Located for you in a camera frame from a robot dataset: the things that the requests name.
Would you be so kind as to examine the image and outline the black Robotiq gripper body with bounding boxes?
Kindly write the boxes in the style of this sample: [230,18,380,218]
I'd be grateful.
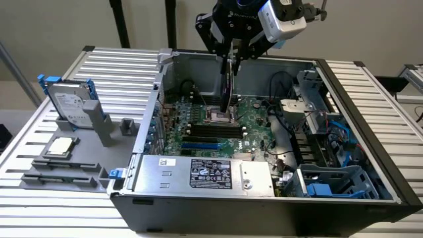
[210,0,266,42]

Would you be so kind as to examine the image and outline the black graphics card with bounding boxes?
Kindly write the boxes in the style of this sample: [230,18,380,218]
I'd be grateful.
[217,39,244,115]

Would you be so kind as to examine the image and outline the black RAM slot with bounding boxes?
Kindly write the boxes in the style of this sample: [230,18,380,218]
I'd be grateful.
[190,123,245,133]
[188,131,246,140]

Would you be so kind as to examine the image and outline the black expansion slot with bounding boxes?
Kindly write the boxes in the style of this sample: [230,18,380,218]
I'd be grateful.
[181,135,218,143]

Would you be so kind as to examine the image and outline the blue expansion slot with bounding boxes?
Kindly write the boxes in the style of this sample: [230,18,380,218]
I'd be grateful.
[180,141,221,151]

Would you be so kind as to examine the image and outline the black stand pole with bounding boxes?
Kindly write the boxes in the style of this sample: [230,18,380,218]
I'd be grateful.
[112,0,132,49]
[164,0,178,50]

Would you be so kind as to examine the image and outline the grey metal disk bay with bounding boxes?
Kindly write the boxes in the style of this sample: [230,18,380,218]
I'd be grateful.
[278,69,342,136]

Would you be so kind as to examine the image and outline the CPU socket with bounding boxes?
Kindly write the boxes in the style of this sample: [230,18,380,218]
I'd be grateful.
[204,105,238,124]

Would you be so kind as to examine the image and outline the green motherboard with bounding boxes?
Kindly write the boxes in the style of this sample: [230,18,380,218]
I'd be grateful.
[160,95,300,172]

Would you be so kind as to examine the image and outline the silver chipset heat sink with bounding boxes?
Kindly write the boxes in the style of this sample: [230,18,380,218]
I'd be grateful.
[232,151,254,160]

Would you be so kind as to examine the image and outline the blue disk carrier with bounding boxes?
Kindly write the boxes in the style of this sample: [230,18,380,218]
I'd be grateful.
[37,74,112,130]

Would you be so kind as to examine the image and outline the silver hard disk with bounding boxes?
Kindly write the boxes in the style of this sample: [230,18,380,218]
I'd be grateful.
[45,82,96,129]

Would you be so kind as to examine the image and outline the silver power supply unit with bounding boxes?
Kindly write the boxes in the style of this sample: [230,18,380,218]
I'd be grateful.
[132,155,277,198]

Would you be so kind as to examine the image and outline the blue plastic disk bay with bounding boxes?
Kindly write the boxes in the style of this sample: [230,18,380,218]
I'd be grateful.
[285,163,380,199]

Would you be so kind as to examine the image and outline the grey parts rack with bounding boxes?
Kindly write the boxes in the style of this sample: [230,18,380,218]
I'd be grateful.
[20,100,141,192]

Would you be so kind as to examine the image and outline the silver CPU chip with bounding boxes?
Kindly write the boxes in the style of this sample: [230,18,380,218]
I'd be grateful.
[41,136,78,160]

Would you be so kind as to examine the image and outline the black open PC case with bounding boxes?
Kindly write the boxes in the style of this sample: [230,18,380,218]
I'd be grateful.
[106,48,423,234]

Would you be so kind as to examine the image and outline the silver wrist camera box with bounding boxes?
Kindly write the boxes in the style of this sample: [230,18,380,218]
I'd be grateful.
[256,0,308,43]

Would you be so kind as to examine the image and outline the black wire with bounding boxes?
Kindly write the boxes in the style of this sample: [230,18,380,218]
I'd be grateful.
[268,71,294,105]

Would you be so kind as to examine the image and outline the black camera cable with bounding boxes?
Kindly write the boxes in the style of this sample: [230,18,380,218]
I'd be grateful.
[305,0,328,23]

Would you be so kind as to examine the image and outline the blue wire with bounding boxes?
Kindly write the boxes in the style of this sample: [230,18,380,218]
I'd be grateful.
[325,118,362,172]

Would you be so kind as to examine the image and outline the grey metal frame leg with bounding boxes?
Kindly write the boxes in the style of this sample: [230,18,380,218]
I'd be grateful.
[0,41,42,109]

